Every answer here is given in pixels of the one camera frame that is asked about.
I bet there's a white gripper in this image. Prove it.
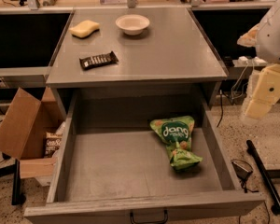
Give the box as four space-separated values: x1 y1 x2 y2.
237 0 280 124

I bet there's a green rice chip bag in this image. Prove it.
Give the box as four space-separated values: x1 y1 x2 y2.
150 116 203 172

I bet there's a grey counter cabinet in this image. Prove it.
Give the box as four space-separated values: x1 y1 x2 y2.
46 7 229 110

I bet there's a grey open top drawer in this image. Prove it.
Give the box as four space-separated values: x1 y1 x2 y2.
25 90 263 224

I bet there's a snack bag in box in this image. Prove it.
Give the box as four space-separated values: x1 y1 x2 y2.
44 133 63 158

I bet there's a white power strip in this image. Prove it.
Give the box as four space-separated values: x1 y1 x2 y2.
237 56 267 65

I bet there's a white bowl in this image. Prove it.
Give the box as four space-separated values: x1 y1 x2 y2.
116 14 150 35

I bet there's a black floor bar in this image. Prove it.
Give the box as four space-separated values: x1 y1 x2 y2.
246 140 280 216

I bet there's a black candy bar wrapper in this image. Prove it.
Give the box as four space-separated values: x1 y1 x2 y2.
79 51 119 70

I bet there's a yellow sponge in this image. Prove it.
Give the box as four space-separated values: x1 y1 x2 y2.
69 20 100 38

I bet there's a brown cardboard box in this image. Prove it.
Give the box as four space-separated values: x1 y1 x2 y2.
0 88 64 179

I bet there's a black stand leg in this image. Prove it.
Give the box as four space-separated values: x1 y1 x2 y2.
11 160 26 205

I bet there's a small grey floor bracket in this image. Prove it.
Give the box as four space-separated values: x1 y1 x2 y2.
231 161 253 181

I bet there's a black drawer handle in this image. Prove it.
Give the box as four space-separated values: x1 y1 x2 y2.
129 210 169 224

